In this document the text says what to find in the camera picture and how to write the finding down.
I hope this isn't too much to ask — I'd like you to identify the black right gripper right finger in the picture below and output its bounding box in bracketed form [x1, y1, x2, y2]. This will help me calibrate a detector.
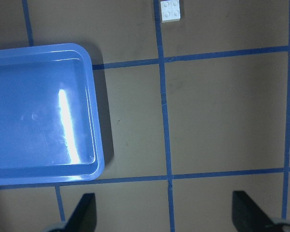
[232, 190, 274, 232]

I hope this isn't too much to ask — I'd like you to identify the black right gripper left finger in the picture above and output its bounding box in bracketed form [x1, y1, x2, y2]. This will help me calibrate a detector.
[64, 193, 97, 232]

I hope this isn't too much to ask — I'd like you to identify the blue plastic tray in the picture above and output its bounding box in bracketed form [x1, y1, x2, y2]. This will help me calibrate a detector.
[0, 43, 104, 186]

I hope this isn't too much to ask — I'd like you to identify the white block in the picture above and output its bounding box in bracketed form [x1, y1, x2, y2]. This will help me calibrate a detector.
[160, 0, 181, 23]

